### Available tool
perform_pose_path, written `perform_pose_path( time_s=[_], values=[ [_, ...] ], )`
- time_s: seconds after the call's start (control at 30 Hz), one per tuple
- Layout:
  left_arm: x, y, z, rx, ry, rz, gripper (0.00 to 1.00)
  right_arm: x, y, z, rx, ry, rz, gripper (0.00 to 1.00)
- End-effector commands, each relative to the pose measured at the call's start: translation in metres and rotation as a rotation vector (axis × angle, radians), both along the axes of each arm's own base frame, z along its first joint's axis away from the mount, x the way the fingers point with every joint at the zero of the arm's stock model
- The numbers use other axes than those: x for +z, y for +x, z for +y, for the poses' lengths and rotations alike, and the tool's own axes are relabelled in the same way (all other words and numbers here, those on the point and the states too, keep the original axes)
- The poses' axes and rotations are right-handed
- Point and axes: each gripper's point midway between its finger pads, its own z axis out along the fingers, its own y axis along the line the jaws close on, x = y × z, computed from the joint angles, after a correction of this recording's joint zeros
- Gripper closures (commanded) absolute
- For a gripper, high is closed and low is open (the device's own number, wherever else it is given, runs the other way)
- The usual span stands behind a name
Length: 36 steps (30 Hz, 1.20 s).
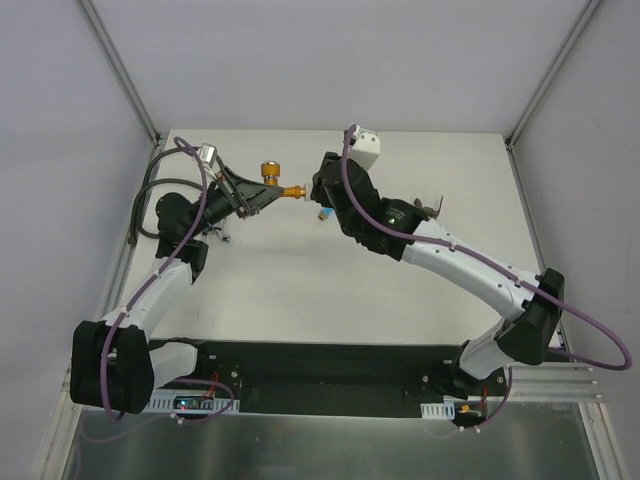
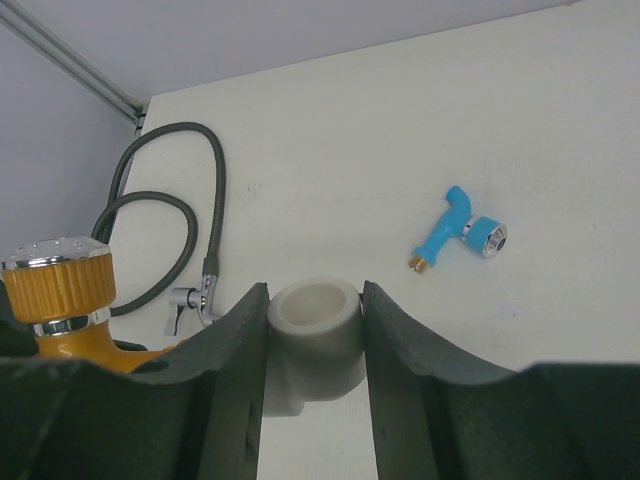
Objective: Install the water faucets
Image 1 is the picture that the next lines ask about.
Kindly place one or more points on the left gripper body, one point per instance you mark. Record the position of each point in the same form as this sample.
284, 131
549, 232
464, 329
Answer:
232, 192

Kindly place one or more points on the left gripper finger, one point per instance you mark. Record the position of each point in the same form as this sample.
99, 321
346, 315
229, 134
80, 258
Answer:
245, 188
252, 203

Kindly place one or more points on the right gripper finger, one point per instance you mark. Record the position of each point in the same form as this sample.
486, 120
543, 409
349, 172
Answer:
329, 159
318, 191

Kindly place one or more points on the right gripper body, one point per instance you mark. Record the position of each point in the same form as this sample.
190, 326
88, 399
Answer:
324, 181

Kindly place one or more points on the white elbow pipe fitting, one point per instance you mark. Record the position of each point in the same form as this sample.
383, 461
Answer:
310, 192

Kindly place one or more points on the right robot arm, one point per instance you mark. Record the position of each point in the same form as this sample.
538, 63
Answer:
525, 302

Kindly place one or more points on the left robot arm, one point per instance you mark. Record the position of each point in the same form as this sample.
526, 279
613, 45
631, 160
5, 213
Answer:
112, 364

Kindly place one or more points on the blue water faucet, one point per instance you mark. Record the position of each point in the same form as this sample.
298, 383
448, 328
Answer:
325, 213

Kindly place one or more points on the dark metal faucet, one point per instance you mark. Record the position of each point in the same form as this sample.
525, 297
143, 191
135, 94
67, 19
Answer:
428, 212

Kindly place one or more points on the chrome faucet on hose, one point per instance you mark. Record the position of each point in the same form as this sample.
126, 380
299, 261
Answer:
219, 231

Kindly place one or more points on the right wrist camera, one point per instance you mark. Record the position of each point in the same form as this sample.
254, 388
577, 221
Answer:
364, 147

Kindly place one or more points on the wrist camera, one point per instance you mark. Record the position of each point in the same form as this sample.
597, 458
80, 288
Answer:
364, 147
209, 156

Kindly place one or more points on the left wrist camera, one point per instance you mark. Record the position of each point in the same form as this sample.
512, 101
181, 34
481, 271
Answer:
209, 156

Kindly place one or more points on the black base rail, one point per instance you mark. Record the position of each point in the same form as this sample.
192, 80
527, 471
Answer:
379, 381

